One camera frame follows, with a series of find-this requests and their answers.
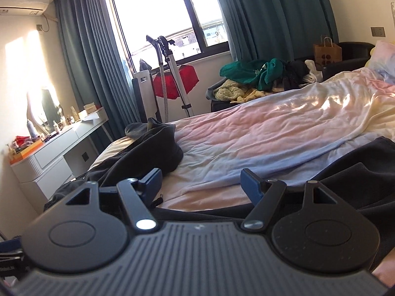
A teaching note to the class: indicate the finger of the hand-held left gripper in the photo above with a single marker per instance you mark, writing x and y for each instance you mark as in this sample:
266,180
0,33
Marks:
8,245

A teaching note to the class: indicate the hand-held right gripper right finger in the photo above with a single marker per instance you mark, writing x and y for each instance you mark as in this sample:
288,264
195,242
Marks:
251,185

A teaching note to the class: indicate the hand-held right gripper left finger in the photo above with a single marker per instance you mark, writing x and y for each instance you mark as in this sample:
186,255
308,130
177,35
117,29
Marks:
153,182

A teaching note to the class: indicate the black pants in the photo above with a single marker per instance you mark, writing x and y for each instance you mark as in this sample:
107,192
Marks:
145,151

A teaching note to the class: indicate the black clothes pile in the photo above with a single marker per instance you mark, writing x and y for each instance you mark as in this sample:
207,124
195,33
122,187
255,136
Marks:
293,74

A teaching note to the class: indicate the bed with pink duvet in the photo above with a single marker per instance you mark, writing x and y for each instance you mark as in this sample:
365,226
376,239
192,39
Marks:
265,129

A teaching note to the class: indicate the grey chair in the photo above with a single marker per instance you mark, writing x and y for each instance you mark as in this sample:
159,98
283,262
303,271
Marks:
213,100

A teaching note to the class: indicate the orange tray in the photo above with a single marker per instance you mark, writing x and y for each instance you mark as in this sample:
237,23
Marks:
26,152

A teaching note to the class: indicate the white dressing table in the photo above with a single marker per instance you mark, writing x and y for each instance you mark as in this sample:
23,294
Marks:
61,154

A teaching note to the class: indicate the yellow knitted blanket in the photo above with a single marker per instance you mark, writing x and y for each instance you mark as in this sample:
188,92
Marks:
231,91

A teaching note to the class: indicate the tissue box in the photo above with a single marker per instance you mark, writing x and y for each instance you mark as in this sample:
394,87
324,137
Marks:
91,108

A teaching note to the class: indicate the row of cosmetic bottles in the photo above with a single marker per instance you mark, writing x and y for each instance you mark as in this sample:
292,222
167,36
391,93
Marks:
66,121

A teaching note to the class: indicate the red packet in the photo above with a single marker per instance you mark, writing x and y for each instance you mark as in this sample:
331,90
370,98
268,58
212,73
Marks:
22,138

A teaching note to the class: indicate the red cloth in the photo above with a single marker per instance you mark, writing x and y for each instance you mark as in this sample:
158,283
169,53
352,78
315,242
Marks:
185,78

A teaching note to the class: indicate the garment steamer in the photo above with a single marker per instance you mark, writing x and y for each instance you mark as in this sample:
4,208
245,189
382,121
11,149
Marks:
172,67

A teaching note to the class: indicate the green garment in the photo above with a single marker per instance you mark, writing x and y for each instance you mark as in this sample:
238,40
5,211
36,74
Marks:
247,69

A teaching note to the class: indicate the black hanging cloth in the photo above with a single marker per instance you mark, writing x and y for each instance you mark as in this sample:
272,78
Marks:
144,64

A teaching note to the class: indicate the white spray can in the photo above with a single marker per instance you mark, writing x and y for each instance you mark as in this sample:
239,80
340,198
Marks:
31,129

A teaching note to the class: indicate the wavy framed mirror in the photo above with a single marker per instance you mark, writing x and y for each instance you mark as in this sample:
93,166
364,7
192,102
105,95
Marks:
49,108

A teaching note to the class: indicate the white cloth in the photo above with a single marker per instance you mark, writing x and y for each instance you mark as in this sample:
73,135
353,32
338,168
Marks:
313,71

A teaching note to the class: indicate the teal curtain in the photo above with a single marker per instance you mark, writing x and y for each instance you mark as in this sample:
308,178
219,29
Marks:
271,15
89,46

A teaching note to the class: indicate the brown paper bag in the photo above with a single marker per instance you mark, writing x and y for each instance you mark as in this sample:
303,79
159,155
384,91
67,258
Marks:
327,52

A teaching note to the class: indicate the person's leg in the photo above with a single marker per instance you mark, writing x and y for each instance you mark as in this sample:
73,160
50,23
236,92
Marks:
385,273

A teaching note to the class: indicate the black armchair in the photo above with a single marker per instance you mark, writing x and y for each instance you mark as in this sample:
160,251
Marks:
355,54

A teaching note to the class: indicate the dark framed window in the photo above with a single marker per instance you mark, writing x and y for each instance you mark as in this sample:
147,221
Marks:
160,9

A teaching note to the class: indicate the pastel pillow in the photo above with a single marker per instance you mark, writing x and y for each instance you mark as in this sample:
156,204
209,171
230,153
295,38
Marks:
382,60

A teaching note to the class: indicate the wall socket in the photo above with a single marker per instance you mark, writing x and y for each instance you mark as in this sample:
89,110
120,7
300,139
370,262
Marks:
40,27

